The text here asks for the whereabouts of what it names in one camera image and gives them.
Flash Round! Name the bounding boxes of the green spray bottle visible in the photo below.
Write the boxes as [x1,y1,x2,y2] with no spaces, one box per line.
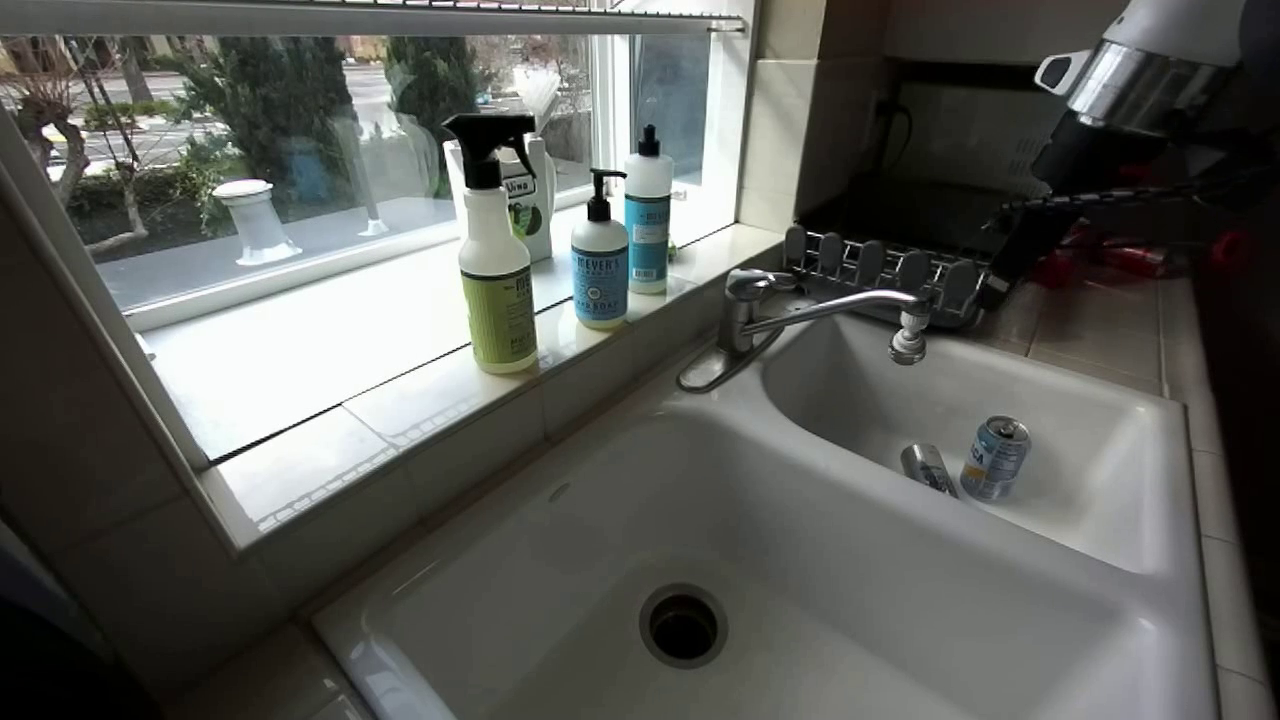
[442,113,540,375]

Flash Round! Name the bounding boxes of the chrome faucet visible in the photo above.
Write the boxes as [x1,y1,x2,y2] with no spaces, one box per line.
[677,268,933,394]

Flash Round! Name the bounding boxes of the blue hand soap pump bottle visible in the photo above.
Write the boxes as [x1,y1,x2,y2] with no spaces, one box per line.
[571,168,631,330]

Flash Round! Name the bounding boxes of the red plastic object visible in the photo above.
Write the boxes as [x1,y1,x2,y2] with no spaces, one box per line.
[1030,225,1173,289]

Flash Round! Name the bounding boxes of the blue dish soap bottle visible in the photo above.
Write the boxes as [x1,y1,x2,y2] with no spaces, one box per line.
[624,124,675,296]

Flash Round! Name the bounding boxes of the grey dish rack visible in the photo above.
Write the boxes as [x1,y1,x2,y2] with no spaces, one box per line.
[783,178,1041,331]

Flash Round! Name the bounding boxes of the white double sink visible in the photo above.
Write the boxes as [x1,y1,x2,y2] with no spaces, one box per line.
[312,298,1223,720]

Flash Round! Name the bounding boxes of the blue soda can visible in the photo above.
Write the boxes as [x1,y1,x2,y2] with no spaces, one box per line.
[960,416,1032,503]

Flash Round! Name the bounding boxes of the chrome faucet handle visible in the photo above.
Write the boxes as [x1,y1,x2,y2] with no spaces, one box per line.
[725,268,801,303]

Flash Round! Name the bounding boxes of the silver soda can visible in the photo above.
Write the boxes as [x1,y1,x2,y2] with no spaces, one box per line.
[900,443,959,498]

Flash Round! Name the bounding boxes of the window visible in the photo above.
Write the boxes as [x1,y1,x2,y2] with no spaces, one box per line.
[0,20,753,331]

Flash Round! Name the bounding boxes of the white garden pedestal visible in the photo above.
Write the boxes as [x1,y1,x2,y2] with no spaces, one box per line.
[213,179,303,267]

